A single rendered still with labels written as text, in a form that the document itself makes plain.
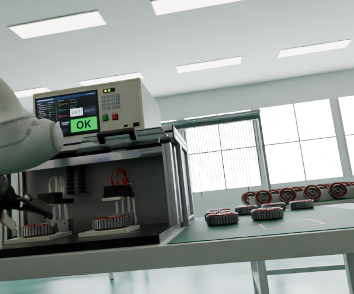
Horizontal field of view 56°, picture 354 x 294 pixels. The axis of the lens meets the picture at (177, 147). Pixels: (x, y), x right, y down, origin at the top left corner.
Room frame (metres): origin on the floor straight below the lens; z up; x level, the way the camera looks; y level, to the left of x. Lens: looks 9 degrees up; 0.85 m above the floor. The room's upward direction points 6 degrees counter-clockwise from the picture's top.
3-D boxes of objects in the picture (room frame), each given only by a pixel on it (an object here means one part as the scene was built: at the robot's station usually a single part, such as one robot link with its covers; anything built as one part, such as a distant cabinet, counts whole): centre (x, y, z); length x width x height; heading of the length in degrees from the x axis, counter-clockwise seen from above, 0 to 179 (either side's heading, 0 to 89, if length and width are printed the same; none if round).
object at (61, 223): (1.25, 0.46, 0.80); 0.08 x 0.05 x 0.06; 83
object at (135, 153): (1.19, 0.34, 1.03); 0.62 x 0.01 x 0.03; 83
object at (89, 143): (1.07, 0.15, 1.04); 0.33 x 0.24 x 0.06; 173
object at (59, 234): (1.10, 0.48, 0.78); 0.15 x 0.15 x 0.01; 83
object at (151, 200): (1.34, 0.32, 0.92); 0.66 x 0.01 x 0.30; 83
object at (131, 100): (1.41, 0.30, 1.22); 0.44 x 0.39 x 0.20; 83
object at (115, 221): (1.07, 0.24, 0.80); 0.11 x 0.11 x 0.04
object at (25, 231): (1.10, 0.48, 0.80); 0.11 x 0.11 x 0.04
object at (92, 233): (1.07, 0.24, 0.78); 0.15 x 0.15 x 0.01; 83
